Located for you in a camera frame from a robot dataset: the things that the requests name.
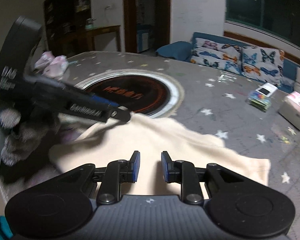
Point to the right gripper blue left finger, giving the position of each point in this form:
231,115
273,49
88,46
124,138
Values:
116,173

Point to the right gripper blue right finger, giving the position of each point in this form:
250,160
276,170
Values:
183,173

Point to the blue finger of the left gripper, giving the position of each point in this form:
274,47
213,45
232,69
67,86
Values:
119,113
101,102

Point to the cream knit sweater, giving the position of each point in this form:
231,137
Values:
102,143

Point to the black induction cooktop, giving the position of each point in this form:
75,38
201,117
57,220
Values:
139,94

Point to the dark wooden side table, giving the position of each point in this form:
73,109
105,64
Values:
99,37

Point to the clear box of coloured items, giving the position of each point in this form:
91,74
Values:
259,101

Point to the white remote device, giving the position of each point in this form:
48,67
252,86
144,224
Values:
267,89

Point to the left butterfly pillow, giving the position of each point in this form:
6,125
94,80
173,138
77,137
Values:
222,56

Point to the butterfly pillow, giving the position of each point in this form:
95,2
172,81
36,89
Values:
222,56
263,64

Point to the white tissue box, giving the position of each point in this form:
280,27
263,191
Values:
290,109

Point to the right butterfly pillow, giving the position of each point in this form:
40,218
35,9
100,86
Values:
263,64

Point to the blue sofa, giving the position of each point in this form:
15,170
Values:
181,51

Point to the dark window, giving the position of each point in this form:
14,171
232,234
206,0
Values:
278,17

